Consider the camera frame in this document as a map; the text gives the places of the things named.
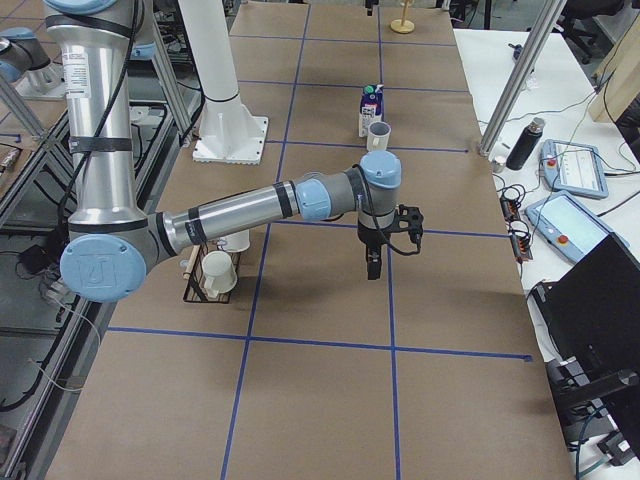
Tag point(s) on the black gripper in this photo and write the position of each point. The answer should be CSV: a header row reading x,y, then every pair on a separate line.
x,y
368,238

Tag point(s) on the blue white milk carton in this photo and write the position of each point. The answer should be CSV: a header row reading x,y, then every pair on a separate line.
x,y
371,107

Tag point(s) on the white ribbed mug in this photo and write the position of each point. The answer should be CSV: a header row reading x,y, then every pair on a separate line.
x,y
378,136

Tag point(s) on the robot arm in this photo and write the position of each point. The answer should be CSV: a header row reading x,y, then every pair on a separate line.
x,y
21,53

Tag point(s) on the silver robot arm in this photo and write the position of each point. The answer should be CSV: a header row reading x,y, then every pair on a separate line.
x,y
116,236

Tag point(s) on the white ribbed cup upside down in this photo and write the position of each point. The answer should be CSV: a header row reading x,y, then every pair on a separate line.
x,y
236,242

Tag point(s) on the wooden paper towel stand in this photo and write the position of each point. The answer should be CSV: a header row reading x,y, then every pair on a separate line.
x,y
403,25

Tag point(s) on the black power strip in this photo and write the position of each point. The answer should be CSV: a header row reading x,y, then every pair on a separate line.
x,y
517,229

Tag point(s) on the white mug on rack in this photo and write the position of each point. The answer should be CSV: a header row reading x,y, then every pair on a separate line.
x,y
219,273

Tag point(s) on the near teach pendant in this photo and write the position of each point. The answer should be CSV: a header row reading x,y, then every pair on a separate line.
x,y
567,225

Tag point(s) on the teach pendant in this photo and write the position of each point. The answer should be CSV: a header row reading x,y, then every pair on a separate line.
x,y
567,225
575,168

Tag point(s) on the black water bottle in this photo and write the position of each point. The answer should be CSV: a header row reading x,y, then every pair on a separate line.
x,y
525,144

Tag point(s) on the far teach pendant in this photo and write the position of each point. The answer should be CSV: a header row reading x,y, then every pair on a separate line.
x,y
575,168

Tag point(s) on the black monitor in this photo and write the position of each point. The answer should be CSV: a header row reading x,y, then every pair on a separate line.
x,y
592,315

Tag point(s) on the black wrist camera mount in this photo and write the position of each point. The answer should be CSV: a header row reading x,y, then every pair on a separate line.
x,y
409,219

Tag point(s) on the aluminium frame post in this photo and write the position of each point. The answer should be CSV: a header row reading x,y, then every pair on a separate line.
x,y
532,48

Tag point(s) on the white camera pole base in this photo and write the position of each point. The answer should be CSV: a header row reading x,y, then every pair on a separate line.
x,y
228,132

